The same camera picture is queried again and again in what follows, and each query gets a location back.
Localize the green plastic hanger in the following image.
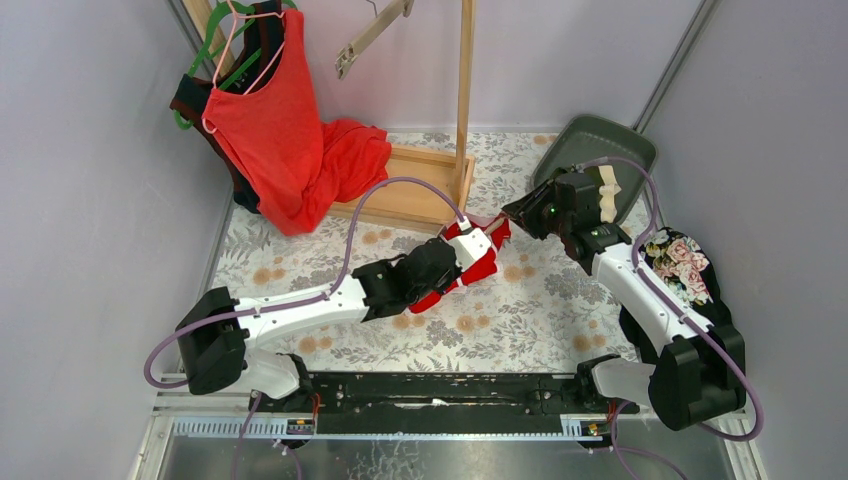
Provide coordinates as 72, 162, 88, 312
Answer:
173, 0, 299, 132

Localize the olive green underwear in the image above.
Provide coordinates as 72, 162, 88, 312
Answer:
598, 165, 621, 223

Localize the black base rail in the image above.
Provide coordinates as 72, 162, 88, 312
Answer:
250, 372, 621, 437

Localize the pink wire hanger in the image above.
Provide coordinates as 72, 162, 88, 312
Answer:
201, 0, 287, 136

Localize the grey plastic bin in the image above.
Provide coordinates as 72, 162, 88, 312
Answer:
530, 114, 658, 223

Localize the red tank top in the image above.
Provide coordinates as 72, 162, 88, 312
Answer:
202, 9, 392, 236

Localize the dark striped garment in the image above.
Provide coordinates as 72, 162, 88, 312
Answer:
169, 1, 285, 214

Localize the wooden clothes rack stand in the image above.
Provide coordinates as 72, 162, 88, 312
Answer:
358, 0, 476, 233

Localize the floral table cloth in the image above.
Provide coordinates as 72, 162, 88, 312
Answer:
212, 133, 638, 372

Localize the black floral garment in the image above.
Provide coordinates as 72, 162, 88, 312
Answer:
639, 227, 733, 326

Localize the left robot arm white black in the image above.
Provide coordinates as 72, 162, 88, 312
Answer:
175, 237, 474, 400

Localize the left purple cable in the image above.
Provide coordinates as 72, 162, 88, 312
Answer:
143, 176, 468, 480

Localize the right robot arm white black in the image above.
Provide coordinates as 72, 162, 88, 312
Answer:
501, 166, 748, 431

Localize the red underwear with white lettering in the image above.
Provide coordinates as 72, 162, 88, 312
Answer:
408, 215, 511, 314

